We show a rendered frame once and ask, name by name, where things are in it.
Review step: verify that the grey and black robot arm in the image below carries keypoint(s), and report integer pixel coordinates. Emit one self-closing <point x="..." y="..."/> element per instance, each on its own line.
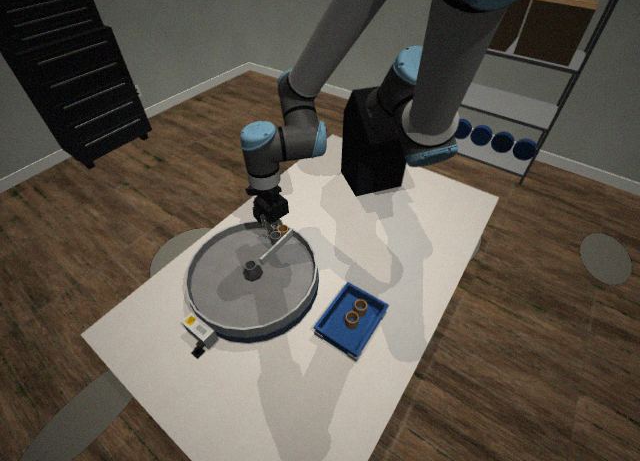
<point x="454" y="46"/>

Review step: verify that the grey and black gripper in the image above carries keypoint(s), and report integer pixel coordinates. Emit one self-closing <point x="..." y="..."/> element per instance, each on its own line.
<point x="275" y="211"/>

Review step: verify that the blue open crate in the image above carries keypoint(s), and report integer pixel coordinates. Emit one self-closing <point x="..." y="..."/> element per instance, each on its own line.
<point x="333" y="321"/>

